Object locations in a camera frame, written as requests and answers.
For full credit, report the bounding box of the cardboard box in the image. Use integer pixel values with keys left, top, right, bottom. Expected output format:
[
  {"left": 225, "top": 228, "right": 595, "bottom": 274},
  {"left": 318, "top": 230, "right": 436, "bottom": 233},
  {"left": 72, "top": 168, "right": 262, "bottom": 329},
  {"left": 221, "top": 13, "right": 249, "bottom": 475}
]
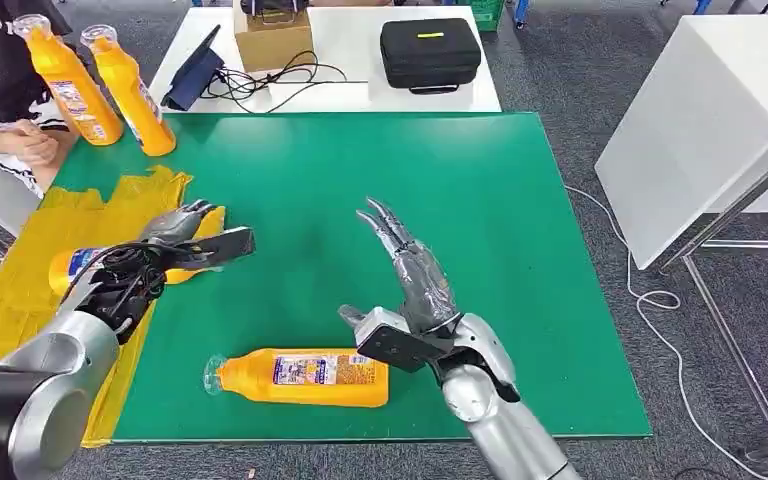
[{"left": 232, "top": 0, "right": 316, "bottom": 73}]

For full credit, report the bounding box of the dark blue tablet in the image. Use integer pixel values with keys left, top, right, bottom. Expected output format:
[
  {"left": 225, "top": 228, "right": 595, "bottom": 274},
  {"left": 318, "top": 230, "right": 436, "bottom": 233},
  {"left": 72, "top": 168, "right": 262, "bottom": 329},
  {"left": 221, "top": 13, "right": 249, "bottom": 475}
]
[{"left": 159, "top": 24, "right": 226, "bottom": 113}]

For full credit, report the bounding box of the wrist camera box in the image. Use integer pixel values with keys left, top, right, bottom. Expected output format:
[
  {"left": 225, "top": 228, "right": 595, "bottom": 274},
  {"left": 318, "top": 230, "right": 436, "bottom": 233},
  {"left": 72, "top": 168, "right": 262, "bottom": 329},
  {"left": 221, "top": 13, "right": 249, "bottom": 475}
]
[
  {"left": 181, "top": 225, "right": 257, "bottom": 272},
  {"left": 354, "top": 306, "right": 457, "bottom": 375}
]

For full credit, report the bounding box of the green mat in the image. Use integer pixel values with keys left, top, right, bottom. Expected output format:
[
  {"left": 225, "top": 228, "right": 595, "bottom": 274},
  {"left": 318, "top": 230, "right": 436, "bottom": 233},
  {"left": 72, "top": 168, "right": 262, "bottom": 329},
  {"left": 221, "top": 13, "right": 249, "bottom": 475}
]
[{"left": 46, "top": 111, "right": 654, "bottom": 444}]

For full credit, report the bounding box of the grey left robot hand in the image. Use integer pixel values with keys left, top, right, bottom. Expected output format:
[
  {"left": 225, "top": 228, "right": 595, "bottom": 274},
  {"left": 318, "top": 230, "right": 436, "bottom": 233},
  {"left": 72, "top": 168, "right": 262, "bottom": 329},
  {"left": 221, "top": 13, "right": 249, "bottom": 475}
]
[{"left": 137, "top": 198, "right": 218, "bottom": 250}]

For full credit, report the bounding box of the yellow plastic sheet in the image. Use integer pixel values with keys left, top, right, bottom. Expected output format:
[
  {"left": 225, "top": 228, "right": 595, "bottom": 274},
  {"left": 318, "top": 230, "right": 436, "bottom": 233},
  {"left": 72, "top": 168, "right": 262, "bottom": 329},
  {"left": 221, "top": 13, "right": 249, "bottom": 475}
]
[{"left": 0, "top": 164, "right": 228, "bottom": 449}]

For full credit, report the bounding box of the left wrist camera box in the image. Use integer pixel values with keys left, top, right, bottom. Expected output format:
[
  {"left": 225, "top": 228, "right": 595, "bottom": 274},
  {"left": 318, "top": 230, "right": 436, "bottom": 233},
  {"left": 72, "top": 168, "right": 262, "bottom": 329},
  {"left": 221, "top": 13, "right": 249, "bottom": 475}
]
[{"left": 181, "top": 225, "right": 257, "bottom": 272}]

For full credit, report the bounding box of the white floor cable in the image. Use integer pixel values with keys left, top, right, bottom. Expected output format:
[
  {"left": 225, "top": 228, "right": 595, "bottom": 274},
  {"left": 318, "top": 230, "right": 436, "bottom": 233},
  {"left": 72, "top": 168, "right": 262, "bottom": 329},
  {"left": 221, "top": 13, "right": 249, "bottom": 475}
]
[{"left": 564, "top": 184, "right": 768, "bottom": 480}]

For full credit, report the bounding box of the white table with steel legs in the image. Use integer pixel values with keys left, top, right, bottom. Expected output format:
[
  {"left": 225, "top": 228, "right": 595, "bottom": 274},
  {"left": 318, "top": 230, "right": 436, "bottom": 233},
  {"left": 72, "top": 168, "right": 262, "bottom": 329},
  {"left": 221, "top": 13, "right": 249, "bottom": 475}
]
[{"left": 593, "top": 14, "right": 768, "bottom": 462}]

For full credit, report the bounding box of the black cable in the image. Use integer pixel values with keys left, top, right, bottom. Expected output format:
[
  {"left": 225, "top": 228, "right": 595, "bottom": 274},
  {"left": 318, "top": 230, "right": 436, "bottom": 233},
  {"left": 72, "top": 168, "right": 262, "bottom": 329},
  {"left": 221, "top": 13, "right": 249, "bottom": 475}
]
[{"left": 199, "top": 49, "right": 369, "bottom": 115}]

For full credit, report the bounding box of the orange drink bottle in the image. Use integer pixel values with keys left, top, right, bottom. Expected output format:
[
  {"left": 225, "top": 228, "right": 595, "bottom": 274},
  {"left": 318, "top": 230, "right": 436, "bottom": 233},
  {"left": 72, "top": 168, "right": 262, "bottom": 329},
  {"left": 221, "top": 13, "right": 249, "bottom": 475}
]
[
  {"left": 79, "top": 23, "right": 178, "bottom": 158},
  {"left": 47, "top": 206, "right": 228, "bottom": 297},
  {"left": 202, "top": 347, "right": 391, "bottom": 409},
  {"left": 12, "top": 13, "right": 125, "bottom": 148}
]

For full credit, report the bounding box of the green crate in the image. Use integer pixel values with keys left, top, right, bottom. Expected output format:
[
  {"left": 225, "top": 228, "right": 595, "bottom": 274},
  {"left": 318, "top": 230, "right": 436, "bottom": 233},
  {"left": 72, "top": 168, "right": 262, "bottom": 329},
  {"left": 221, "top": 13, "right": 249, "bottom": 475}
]
[{"left": 466, "top": 0, "right": 507, "bottom": 33}]

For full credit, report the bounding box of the black carrying case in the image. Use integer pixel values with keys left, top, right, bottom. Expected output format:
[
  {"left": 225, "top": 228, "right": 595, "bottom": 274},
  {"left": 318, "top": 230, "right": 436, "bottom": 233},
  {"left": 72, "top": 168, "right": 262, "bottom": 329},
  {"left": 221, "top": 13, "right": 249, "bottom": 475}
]
[{"left": 379, "top": 17, "right": 483, "bottom": 96}]

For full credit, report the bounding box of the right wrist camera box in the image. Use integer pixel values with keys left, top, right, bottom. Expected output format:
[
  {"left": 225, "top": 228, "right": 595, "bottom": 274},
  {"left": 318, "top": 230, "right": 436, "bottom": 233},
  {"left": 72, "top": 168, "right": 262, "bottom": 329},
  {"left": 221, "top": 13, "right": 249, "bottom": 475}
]
[{"left": 354, "top": 306, "right": 457, "bottom": 375}]

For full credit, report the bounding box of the black device in box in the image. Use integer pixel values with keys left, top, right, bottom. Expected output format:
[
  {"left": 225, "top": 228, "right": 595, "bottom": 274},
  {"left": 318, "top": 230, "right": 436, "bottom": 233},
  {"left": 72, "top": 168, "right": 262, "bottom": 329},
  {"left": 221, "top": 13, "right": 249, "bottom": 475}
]
[{"left": 240, "top": 0, "right": 310, "bottom": 17}]

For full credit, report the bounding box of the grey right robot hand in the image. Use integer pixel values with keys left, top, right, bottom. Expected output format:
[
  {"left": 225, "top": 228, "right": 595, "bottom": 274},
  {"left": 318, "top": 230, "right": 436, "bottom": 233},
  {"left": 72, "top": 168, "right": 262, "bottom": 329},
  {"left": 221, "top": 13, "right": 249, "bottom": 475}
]
[{"left": 338, "top": 195, "right": 463, "bottom": 336}]

